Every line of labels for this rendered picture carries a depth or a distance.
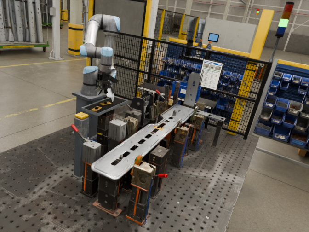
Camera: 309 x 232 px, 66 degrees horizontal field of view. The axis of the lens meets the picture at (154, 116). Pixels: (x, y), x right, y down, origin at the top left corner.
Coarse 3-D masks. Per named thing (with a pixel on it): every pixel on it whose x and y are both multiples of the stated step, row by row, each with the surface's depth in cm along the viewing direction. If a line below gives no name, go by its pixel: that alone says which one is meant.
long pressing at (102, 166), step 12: (180, 108) 234; (168, 120) 203; (144, 132) 175; (156, 132) 178; (168, 132) 182; (120, 144) 154; (132, 144) 157; (144, 144) 159; (156, 144) 163; (108, 156) 140; (132, 156) 144; (96, 168) 128; (108, 168) 129; (120, 168) 131
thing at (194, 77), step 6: (192, 72) 236; (192, 78) 238; (198, 78) 235; (192, 84) 240; (198, 84) 237; (186, 90) 244; (192, 90) 242; (186, 96) 246; (192, 96) 243; (186, 102) 248; (192, 102) 245
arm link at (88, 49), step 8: (96, 16) 183; (88, 24) 181; (96, 24) 181; (88, 32) 173; (96, 32) 176; (88, 40) 166; (96, 40) 174; (80, 48) 160; (88, 48) 161; (96, 48) 162; (88, 56) 163
